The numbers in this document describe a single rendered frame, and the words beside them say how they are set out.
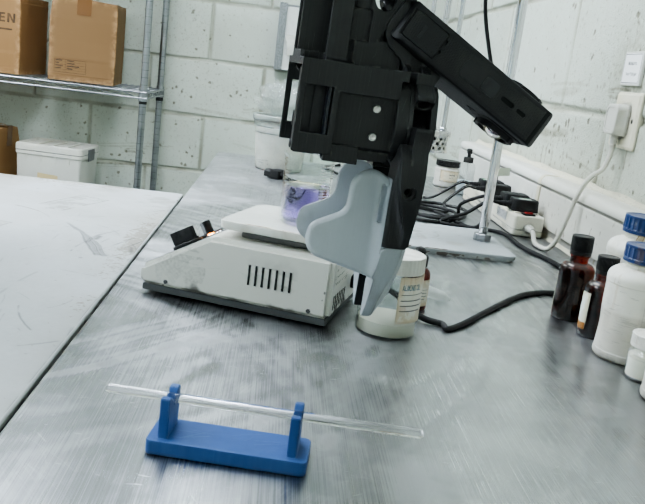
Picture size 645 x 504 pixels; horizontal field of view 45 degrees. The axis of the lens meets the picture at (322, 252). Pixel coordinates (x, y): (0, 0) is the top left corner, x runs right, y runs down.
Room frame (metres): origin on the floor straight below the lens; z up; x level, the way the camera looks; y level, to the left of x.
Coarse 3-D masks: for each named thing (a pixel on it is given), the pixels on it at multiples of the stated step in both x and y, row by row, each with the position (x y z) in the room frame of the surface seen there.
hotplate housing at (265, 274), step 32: (192, 256) 0.74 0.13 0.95; (224, 256) 0.73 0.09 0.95; (256, 256) 0.73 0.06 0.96; (288, 256) 0.72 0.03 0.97; (160, 288) 0.75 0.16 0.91; (192, 288) 0.74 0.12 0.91; (224, 288) 0.73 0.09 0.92; (256, 288) 0.73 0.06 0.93; (288, 288) 0.72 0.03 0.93; (320, 288) 0.71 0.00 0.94; (352, 288) 0.80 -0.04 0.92; (320, 320) 0.71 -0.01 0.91
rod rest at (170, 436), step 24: (168, 408) 0.44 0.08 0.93; (168, 432) 0.44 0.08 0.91; (192, 432) 0.45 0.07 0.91; (216, 432) 0.45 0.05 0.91; (240, 432) 0.46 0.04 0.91; (264, 432) 0.46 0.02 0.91; (168, 456) 0.43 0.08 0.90; (192, 456) 0.43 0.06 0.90; (216, 456) 0.43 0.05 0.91; (240, 456) 0.43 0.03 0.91; (264, 456) 0.43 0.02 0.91; (288, 456) 0.43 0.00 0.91
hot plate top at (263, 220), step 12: (228, 216) 0.76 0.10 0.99; (240, 216) 0.77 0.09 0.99; (252, 216) 0.78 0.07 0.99; (264, 216) 0.78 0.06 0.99; (276, 216) 0.79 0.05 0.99; (228, 228) 0.74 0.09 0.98; (240, 228) 0.74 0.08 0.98; (252, 228) 0.73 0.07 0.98; (264, 228) 0.73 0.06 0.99; (276, 228) 0.73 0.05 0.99; (288, 228) 0.74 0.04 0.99; (288, 240) 0.73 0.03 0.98; (300, 240) 0.72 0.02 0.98
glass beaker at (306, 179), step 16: (288, 160) 0.76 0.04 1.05; (304, 160) 0.75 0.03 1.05; (320, 160) 0.75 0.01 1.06; (288, 176) 0.76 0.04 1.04; (304, 176) 0.75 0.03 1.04; (320, 176) 0.76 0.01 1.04; (288, 192) 0.76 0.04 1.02; (304, 192) 0.75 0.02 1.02; (320, 192) 0.76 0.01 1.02; (288, 208) 0.76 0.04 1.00
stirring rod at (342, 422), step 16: (112, 384) 0.45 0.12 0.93; (176, 400) 0.45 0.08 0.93; (192, 400) 0.45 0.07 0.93; (208, 400) 0.45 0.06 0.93; (224, 400) 0.45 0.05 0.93; (272, 416) 0.44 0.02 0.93; (288, 416) 0.44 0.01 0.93; (304, 416) 0.44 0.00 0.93; (320, 416) 0.44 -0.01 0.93; (384, 432) 0.44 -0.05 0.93; (400, 432) 0.44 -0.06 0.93; (416, 432) 0.44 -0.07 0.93
